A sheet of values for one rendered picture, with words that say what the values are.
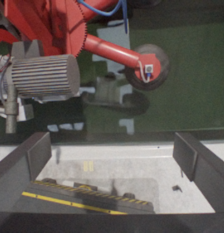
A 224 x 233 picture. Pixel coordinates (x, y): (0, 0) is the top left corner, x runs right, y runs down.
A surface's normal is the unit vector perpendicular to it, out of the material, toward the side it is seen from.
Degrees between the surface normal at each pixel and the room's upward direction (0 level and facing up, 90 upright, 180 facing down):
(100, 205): 0
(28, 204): 0
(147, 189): 0
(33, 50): 26
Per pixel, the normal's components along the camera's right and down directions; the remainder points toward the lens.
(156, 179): -0.13, -0.14
